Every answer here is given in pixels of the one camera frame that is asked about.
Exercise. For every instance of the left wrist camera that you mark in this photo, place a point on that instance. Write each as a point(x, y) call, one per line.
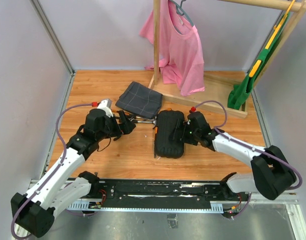
point(105, 105)

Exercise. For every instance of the green garment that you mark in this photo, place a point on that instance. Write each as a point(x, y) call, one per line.
point(241, 92)

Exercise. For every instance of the grey folded cloth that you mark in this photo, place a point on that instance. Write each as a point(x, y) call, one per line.
point(140, 100)

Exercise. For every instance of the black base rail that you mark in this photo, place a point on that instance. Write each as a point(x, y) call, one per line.
point(158, 195)

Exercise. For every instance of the wooden clothes rack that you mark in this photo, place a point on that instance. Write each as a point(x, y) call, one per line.
point(221, 83)

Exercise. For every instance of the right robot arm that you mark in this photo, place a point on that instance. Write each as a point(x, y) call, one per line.
point(271, 173)

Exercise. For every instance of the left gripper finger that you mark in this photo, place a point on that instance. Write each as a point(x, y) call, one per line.
point(125, 124)
point(118, 136)

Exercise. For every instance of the teal clothes hanger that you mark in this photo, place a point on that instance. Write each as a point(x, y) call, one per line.
point(184, 15)

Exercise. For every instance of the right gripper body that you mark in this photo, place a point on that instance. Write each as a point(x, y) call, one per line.
point(189, 136)

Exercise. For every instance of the yellow clothes hanger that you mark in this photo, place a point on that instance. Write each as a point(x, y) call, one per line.
point(269, 45)

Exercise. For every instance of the orange black screwdriver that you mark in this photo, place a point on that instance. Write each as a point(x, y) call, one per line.
point(134, 116)

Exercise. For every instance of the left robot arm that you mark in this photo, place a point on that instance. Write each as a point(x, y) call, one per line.
point(36, 210)

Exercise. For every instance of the pink t-shirt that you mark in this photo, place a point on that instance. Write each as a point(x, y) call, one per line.
point(180, 49)

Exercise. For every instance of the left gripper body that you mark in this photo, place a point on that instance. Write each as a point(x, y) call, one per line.
point(112, 128)

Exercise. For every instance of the black plastic tool case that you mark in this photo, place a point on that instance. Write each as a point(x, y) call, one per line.
point(164, 145)

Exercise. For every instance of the claw hammer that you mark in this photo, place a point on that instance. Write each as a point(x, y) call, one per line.
point(153, 122)

